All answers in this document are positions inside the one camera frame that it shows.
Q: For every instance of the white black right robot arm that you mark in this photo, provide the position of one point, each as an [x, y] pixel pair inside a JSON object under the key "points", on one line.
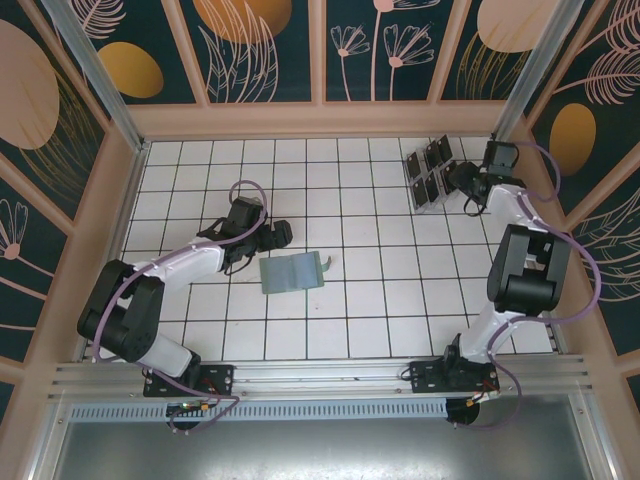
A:
{"points": [[525, 280]]}

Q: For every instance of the pink flower outline wall panel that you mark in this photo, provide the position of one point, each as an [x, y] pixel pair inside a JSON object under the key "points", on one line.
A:
{"points": [[20, 250]]}

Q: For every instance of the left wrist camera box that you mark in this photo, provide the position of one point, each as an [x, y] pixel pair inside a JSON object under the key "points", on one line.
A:
{"points": [[247, 211]]}

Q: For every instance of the aluminium corner post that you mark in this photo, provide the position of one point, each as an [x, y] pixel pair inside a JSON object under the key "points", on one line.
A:
{"points": [[529, 75], [104, 85]]}

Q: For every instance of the grey green card holder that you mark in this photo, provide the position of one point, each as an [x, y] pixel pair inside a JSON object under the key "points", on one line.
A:
{"points": [[290, 274]]}

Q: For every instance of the peach circle gold wall panel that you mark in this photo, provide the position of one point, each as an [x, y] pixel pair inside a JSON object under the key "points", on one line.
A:
{"points": [[500, 25]]}

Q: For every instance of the grey metal sheet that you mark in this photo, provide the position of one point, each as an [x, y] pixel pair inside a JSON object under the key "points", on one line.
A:
{"points": [[320, 450]]}

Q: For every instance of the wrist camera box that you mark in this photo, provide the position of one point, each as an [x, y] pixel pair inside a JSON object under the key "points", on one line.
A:
{"points": [[247, 211], [502, 157]]}

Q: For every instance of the orange circle leaves wall panel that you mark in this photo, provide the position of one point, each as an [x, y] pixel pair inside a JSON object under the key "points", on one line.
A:
{"points": [[240, 30]]}

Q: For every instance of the large peach oval wall panel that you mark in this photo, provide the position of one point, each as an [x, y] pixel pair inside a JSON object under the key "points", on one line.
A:
{"points": [[30, 100]]}

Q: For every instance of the pink flowers wall panel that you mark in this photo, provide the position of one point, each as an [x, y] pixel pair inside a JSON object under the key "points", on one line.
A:
{"points": [[380, 50]]}

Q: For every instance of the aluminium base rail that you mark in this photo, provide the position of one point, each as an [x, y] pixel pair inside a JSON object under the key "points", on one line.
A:
{"points": [[320, 372]]}

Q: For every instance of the pink leaves wall panel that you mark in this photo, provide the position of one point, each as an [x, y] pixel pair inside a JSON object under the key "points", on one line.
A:
{"points": [[615, 260]]}

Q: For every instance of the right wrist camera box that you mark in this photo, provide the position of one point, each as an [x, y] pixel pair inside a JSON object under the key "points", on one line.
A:
{"points": [[502, 157]]}

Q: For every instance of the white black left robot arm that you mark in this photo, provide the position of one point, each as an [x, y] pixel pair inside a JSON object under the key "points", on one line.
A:
{"points": [[185, 260]]}

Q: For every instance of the dark grey credit card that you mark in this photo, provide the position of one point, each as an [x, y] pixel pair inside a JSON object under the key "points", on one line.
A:
{"points": [[431, 154], [413, 166], [420, 194], [433, 184]]}

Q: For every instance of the orange oval feather wall panel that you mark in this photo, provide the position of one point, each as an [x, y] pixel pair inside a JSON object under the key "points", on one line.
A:
{"points": [[572, 140]]}

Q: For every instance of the clear acrylic card stand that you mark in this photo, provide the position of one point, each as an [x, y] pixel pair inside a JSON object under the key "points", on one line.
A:
{"points": [[434, 205]]}

